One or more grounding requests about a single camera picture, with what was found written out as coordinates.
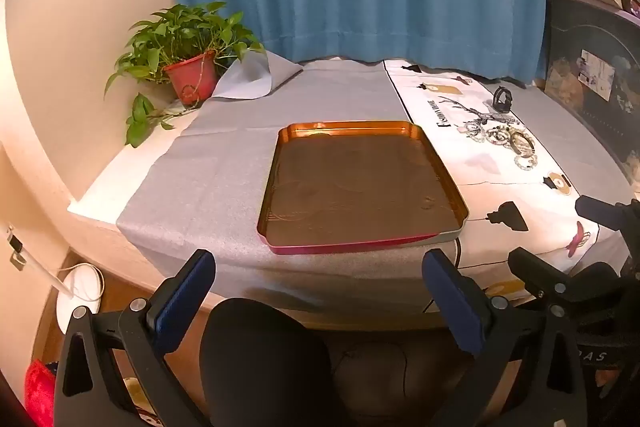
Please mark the clear plastic storage box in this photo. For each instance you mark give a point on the clear plastic storage box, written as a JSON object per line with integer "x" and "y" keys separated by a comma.
{"x": 565, "y": 32}

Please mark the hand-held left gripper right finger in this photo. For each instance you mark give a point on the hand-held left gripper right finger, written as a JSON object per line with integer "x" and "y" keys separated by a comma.
{"x": 452, "y": 302}

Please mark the grey tablecloth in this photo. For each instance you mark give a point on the grey tablecloth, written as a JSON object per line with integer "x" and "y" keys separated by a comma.
{"x": 225, "y": 167}

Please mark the red cloth item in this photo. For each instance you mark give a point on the red cloth item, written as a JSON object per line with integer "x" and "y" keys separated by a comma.
{"x": 37, "y": 387}

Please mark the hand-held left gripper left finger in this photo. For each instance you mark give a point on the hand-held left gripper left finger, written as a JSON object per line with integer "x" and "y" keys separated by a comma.
{"x": 185, "y": 297}

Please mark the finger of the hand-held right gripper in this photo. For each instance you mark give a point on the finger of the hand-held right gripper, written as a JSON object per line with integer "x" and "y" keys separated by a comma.
{"x": 597, "y": 209}
{"x": 537, "y": 269}

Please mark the orange metal tray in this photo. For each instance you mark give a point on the orange metal tray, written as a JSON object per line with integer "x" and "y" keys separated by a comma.
{"x": 360, "y": 187}

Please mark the green plant in red pot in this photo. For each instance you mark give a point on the green plant in red pot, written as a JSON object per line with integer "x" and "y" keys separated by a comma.
{"x": 190, "y": 77}

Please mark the white round device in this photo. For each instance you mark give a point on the white round device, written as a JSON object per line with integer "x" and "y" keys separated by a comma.
{"x": 82, "y": 282}

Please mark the printed paper card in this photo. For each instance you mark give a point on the printed paper card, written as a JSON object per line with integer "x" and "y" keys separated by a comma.
{"x": 597, "y": 74}

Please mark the white printed table runner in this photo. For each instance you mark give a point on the white printed table runner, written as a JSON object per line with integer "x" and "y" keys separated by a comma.
{"x": 450, "y": 157}

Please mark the phone with dark frame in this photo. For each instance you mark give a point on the phone with dark frame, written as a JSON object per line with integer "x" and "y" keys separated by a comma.
{"x": 631, "y": 3}

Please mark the black wristband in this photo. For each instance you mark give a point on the black wristband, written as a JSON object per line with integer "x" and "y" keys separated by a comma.
{"x": 501, "y": 102}

